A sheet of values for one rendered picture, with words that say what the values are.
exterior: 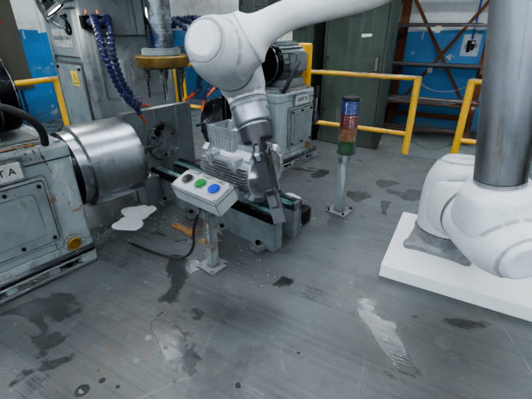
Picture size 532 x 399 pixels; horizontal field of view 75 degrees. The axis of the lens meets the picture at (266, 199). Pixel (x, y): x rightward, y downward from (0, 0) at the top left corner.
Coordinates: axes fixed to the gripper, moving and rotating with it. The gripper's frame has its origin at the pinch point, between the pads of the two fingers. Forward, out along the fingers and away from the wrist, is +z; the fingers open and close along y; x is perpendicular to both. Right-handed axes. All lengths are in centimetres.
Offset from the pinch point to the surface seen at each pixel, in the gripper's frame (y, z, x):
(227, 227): 29.6, 3.9, 23.5
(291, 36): 342, -172, -6
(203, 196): -1.8, -7.2, 16.2
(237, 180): 18.2, -9.9, 12.7
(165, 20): 27, -66, 25
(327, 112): 360, -77, -24
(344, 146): 40.2, -12.0, -20.4
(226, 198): -0.7, -5.4, 11.3
